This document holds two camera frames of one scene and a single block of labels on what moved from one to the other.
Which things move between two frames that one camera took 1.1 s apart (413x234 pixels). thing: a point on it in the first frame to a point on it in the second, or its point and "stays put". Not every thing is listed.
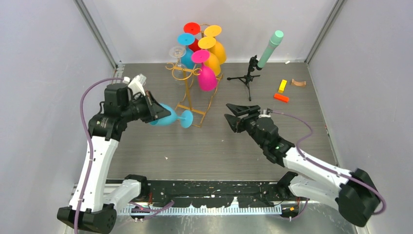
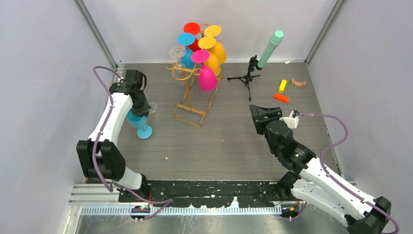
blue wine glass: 186,39 stays put
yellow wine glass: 214,63 stays put
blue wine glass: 186,118 to 144,131
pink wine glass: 207,78 stays put
